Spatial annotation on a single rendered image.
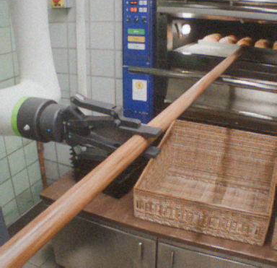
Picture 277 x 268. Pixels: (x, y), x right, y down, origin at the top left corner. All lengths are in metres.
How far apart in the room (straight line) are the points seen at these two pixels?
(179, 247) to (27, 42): 0.96
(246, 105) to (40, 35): 1.05
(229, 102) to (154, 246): 0.74
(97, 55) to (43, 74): 1.00
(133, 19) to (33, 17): 0.90
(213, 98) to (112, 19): 0.65
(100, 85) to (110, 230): 0.80
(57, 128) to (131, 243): 0.89
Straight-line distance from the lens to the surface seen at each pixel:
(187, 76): 1.20
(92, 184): 0.44
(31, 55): 0.80
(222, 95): 1.58
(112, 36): 1.73
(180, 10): 1.42
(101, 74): 1.80
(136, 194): 1.33
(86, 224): 1.51
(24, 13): 0.80
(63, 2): 1.80
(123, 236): 1.43
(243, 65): 1.53
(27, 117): 0.67
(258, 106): 1.55
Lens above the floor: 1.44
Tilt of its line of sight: 23 degrees down
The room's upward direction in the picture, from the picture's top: straight up
